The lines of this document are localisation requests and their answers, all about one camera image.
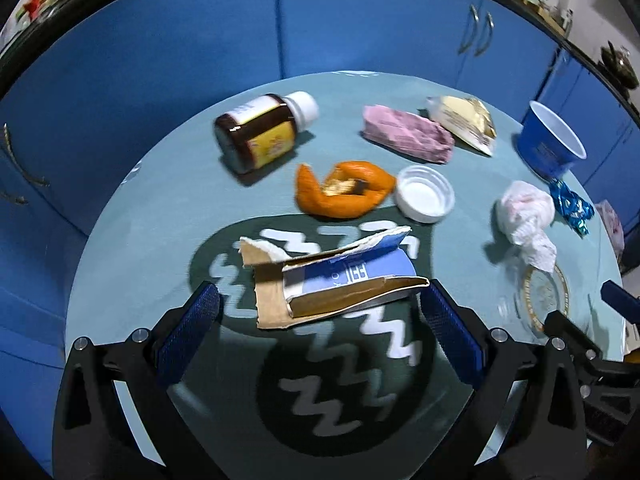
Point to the torn blue cardboard box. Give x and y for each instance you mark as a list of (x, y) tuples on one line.
[(350, 270)]

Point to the orange peel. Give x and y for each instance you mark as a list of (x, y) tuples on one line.
[(310, 195)]

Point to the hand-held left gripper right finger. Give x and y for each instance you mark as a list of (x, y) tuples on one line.
[(450, 330)]

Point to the blue kitchen base cabinet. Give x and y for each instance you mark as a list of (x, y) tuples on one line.
[(350, 20)]

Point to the yellow snack bag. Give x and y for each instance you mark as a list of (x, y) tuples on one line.
[(465, 117)]

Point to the pink sponge piece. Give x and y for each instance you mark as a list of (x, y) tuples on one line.
[(405, 132)]

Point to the dark wok with glass lid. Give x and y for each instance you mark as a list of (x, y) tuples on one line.
[(620, 62)]

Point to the blue paper cup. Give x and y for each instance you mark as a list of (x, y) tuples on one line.
[(537, 152)]

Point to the brown medicine bottle white cap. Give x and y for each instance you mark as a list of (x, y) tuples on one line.
[(255, 135)]

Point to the white plastic lid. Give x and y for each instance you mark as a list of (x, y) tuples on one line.
[(425, 195)]

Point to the shiny blue candy wrapper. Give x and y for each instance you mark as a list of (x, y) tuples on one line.
[(570, 205)]

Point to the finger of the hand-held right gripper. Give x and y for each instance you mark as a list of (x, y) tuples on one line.
[(620, 300), (565, 327)]

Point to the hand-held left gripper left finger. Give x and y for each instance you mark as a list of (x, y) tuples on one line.
[(192, 330)]

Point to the black kitchen countertop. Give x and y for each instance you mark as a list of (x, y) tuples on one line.
[(35, 40)]

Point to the crumpled white tissue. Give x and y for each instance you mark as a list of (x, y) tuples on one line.
[(525, 210)]

